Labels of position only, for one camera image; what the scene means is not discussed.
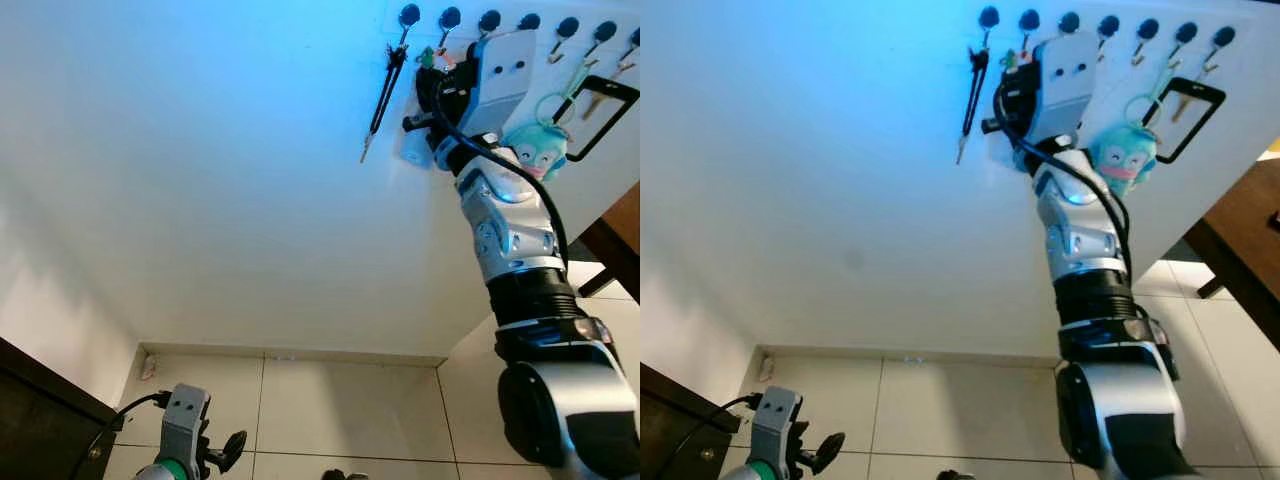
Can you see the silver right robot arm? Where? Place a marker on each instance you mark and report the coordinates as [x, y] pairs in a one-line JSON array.
[[510, 230], [1085, 230]]

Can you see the robot's right leg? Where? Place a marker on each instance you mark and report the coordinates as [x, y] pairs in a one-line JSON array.
[[345, 475], [957, 476]]

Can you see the dark wooden cabinet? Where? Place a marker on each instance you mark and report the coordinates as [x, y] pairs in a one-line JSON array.
[[675, 440], [45, 430]]

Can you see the brown wooden table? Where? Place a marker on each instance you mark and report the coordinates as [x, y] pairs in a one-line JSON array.
[[1245, 240], [620, 240]]

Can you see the black round wall hook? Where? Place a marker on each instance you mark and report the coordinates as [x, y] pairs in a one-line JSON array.
[[489, 21], [449, 17], [1069, 22], [409, 14], [989, 16], [1029, 19], [1186, 33], [634, 37], [567, 27], [605, 31], [529, 21], [1108, 25], [1224, 36], [1147, 29]]

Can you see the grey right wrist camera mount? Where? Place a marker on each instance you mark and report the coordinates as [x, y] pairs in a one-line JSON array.
[[1068, 85], [505, 80]]

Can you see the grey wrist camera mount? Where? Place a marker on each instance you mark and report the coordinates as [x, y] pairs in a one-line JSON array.
[[185, 420], [1068, 85], [775, 425], [505, 80]]

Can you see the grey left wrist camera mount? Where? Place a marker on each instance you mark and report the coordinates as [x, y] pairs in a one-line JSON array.
[[775, 425], [185, 420]]

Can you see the small white wall fixture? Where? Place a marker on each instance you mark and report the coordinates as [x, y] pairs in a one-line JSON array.
[[148, 366], [766, 367]]

